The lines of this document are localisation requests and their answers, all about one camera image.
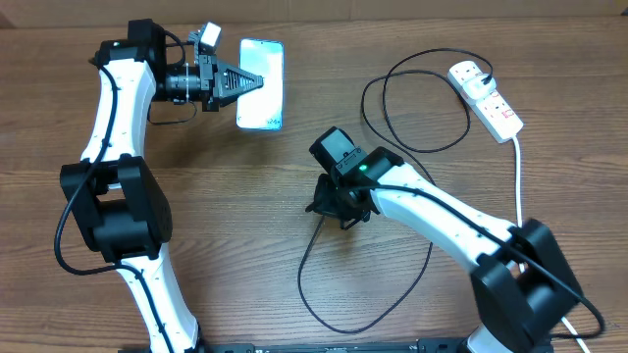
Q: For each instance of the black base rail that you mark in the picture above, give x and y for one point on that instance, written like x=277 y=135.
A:
x=423 y=345

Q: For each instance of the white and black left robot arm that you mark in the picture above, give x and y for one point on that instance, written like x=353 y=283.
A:
x=120 y=210

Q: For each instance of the white charger plug adapter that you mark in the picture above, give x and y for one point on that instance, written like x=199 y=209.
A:
x=479 y=87

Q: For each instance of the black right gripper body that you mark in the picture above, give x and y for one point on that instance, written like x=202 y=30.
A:
x=333 y=203

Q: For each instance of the white power strip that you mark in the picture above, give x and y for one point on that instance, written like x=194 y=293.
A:
x=493 y=111

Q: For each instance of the Samsung Galaxy smartphone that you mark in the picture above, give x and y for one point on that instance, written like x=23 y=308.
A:
x=262 y=108

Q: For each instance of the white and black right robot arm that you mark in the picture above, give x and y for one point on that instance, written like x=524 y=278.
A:
x=522 y=283

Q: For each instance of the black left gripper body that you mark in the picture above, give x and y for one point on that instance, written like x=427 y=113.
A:
x=209 y=101

